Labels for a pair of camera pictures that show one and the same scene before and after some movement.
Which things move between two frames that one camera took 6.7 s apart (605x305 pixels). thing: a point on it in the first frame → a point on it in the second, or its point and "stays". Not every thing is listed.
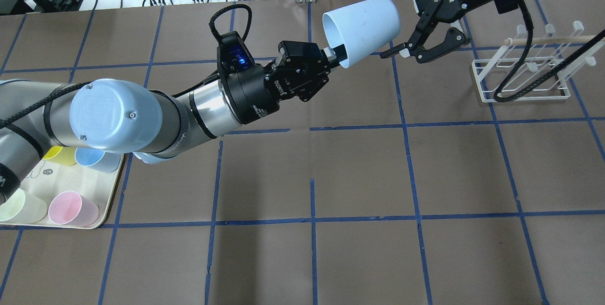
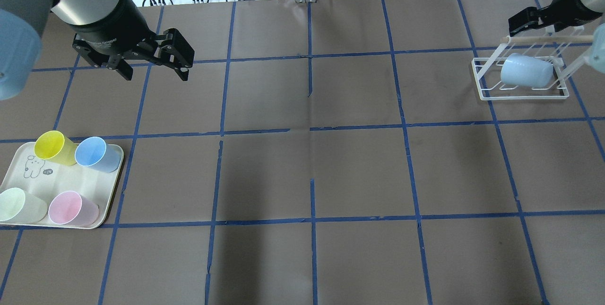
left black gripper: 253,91 → 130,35
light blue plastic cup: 365,27 → 522,69
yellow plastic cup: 61,154 stays
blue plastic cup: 98,159 stays
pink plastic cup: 70,208 stays
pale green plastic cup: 22,207 stays
